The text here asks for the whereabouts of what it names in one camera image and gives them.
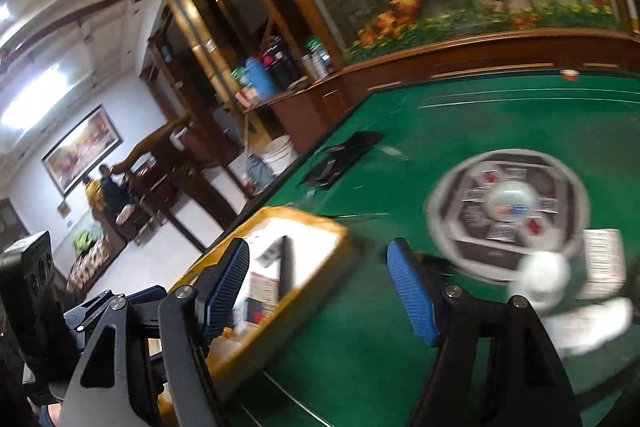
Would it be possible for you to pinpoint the white round bottle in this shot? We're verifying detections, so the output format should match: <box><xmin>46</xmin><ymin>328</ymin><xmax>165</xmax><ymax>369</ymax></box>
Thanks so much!
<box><xmin>508</xmin><ymin>251</ymin><xmax>570</xmax><ymax>314</ymax></box>

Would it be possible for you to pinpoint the small silver pink-label box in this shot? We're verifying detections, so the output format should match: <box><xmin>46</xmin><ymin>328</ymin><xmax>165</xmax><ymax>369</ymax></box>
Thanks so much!
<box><xmin>577</xmin><ymin>229</ymin><xmax>627</xmax><ymax>300</ymax></box>

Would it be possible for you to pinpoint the black rod with silver ring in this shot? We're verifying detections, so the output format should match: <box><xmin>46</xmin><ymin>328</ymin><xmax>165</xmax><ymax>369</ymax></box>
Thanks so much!
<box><xmin>278</xmin><ymin>236</ymin><xmax>295</xmax><ymax>301</ymax></box>

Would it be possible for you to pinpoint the yellow-edged cardboard box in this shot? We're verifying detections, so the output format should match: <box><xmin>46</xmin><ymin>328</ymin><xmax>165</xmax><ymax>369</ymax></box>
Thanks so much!
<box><xmin>172</xmin><ymin>206</ymin><xmax>356</xmax><ymax>401</ymax></box>

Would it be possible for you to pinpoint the white barcode medicine box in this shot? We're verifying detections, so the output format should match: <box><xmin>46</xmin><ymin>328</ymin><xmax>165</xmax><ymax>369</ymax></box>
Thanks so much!
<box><xmin>542</xmin><ymin>297</ymin><xmax>634</xmax><ymax>358</ymax></box>

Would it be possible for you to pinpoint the seated person dark jacket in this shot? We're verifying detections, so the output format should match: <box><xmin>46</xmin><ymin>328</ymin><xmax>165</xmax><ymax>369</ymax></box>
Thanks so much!
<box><xmin>99</xmin><ymin>164</ymin><xmax>134</xmax><ymax>220</ymax></box>

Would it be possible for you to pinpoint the wooden chair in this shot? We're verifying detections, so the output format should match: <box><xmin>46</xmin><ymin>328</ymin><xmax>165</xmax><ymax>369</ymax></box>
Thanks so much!
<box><xmin>108</xmin><ymin>110</ymin><xmax>252</xmax><ymax>253</ymax></box>

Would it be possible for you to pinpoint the mahjong table centre control panel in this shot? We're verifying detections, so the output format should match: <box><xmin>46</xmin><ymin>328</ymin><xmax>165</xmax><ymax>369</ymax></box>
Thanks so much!
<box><xmin>425</xmin><ymin>148</ymin><xmax>591</xmax><ymax>283</ymax></box>

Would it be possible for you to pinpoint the framed landscape painting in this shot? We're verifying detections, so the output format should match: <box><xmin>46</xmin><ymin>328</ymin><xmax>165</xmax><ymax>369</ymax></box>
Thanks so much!
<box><xmin>42</xmin><ymin>105</ymin><xmax>122</xmax><ymax>196</ymax></box>

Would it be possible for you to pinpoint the white plastic bucket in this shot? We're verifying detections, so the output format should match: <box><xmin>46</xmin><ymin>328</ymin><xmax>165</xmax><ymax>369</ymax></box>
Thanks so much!
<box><xmin>262</xmin><ymin>134</ymin><xmax>298</xmax><ymax>176</ymax></box>

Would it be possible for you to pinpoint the black smartphone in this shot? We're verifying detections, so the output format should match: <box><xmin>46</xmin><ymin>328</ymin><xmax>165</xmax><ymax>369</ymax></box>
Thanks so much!
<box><xmin>299</xmin><ymin>131</ymin><xmax>384</xmax><ymax>190</ymax></box>

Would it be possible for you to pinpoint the wooden counter cabinet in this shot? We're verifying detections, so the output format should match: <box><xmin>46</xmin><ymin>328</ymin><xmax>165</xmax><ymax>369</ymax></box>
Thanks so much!
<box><xmin>245</xmin><ymin>28</ymin><xmax>639</xmax><ymax>153</ymax></box>

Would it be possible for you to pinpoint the blue thermos jug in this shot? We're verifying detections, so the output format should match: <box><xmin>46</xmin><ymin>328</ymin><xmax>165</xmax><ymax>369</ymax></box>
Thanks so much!
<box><xmin>244</xmin><ymin>56</ymin><xmax>279</xmax><ymax>101</ymax></box>

